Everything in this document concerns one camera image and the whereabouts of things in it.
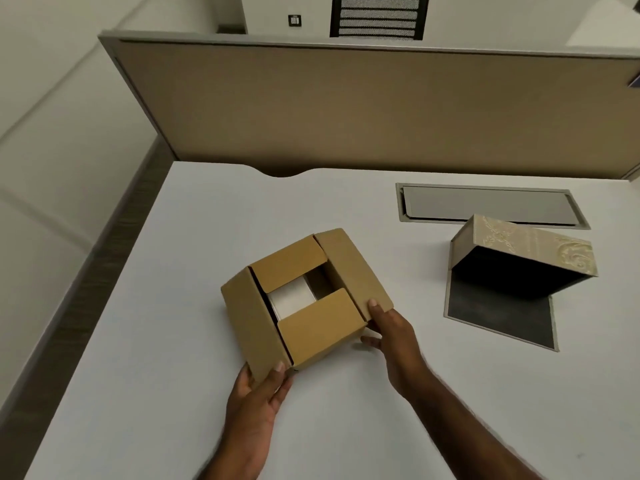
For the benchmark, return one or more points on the white item in cardboard box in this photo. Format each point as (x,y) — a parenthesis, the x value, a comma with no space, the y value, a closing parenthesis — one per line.
(292,299)

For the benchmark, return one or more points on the person's left forearm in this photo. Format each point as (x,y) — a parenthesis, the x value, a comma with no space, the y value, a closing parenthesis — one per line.
(235,464)

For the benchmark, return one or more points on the person's right forearm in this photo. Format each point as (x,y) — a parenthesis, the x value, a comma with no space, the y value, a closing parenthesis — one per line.
(470,434)

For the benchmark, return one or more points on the person's left thumb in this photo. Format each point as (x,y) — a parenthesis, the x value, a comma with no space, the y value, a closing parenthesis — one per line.
(277,374)

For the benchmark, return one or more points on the beige desk partition panel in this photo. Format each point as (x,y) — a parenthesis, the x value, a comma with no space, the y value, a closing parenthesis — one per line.
(350,109)

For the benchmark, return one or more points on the person's right hand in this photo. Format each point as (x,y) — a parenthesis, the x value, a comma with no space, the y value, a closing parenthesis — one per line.
(400,349)

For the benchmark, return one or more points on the person's right thumb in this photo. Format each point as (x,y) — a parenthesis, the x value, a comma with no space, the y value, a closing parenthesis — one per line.
(375,310)

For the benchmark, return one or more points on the beige ornate hinged gift box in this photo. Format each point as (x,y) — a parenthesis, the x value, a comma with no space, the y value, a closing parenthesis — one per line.
(520,259)

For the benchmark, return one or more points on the wall socket plate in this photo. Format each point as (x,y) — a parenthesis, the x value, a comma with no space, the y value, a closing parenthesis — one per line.
(295,20)

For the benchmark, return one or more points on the brown cardboard box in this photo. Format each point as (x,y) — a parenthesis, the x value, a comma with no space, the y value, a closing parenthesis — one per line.
(345,269)

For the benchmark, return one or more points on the person's left hand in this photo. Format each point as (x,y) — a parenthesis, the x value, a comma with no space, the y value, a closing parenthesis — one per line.
(250,419)

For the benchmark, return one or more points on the dark blue object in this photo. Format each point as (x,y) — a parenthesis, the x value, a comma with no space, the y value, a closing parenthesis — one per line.
(635,80)

